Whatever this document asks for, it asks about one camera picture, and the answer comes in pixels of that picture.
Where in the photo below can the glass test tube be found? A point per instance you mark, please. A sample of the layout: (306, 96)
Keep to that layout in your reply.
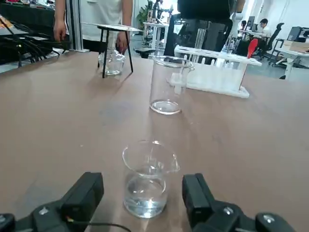
(201, 46)

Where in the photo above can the clear glass flask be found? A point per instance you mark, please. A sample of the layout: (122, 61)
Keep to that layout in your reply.
(113, 62)

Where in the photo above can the small glass beaker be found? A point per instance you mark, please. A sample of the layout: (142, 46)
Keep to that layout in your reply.
(144, 198)

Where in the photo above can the black office chair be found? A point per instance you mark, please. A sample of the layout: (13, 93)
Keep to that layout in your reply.
(274, 41)
(202, 9)

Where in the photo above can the aluminium frame post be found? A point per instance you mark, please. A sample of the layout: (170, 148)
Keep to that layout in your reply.
(78, 29)

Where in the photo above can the black tripod stand with mesh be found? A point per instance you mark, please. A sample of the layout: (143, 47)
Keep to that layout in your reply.
(116, 27)

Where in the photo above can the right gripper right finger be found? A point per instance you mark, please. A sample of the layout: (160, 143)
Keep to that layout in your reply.
(200, 198)

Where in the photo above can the white test tube rack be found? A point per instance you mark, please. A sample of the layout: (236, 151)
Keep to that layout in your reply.
(217, 77)

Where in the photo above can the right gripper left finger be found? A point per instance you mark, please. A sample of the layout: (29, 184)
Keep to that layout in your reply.
(79, 193)

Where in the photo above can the seated person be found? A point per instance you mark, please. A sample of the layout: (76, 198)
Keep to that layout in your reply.
(265, 29)

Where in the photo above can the large glass beaker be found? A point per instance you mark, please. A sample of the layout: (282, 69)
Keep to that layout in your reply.
(166, 106)

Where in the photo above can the red dropper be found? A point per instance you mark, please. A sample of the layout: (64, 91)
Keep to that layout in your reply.
(252, 48)

